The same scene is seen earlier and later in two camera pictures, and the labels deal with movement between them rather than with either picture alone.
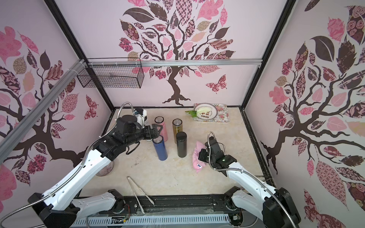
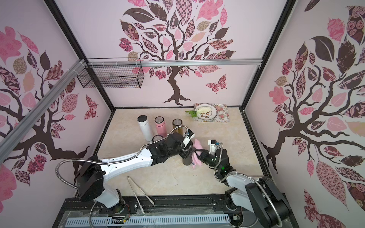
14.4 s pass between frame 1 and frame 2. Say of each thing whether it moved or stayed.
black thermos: moved
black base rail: stayed
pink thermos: stayed
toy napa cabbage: stayed
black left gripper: moved
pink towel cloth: moved
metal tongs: stayed
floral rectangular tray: stayed
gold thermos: stayed
